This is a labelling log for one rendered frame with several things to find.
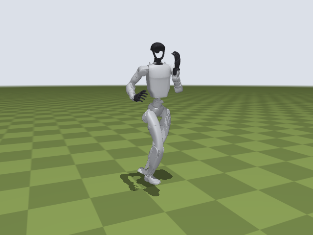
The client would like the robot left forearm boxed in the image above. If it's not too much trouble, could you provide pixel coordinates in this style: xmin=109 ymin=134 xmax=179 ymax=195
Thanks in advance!
xmin=172 ymin=70 xmax=183 ymax=91

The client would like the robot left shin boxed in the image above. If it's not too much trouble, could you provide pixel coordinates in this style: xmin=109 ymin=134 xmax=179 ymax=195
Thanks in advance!
xmin=144 ymin=145 xmax=153 ymax=171

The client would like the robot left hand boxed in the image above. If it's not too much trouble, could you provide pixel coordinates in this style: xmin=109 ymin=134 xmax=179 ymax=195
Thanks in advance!
xmin=172 ymin=51 xmax=180 ymax=75

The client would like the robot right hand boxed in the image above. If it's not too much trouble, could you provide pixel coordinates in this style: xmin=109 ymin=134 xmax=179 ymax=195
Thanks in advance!
xmin=134 ymin=90 xmax=148 ymax=102

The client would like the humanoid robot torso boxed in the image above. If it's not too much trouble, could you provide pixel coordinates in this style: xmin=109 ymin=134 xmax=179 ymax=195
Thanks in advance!
xmin=146 ymin=62 xmax=171 ymax=117

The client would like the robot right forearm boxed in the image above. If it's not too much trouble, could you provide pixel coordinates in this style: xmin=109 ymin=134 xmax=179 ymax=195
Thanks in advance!
xmin=126 ymin=83 xmax=139 ymax=102

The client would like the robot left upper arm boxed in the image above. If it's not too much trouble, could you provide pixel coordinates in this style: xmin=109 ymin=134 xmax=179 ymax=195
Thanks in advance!
xmin=169 ymin=65 xmax=182 ymax=93

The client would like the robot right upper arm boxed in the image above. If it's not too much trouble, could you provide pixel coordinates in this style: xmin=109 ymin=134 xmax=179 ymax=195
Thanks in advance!
xmin=129 ymin=66 xmax=149 ymax=90

